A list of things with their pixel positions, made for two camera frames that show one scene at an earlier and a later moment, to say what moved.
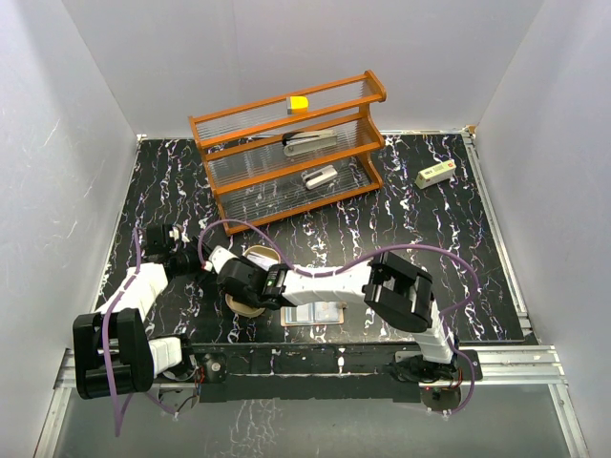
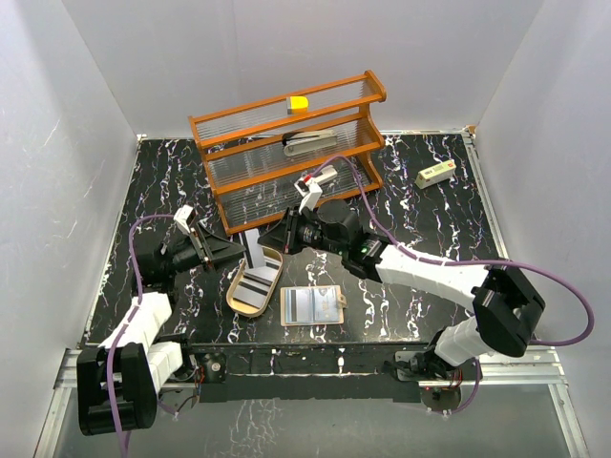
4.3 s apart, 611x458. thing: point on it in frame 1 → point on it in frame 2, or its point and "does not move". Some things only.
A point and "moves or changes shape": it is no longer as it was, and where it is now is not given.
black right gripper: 241,297 → 284,235
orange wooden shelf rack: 291,154 does not move
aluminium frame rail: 530,363 does not move
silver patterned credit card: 326,311 does not move
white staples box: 435,174 does not move
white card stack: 262,260 moves or changes shape
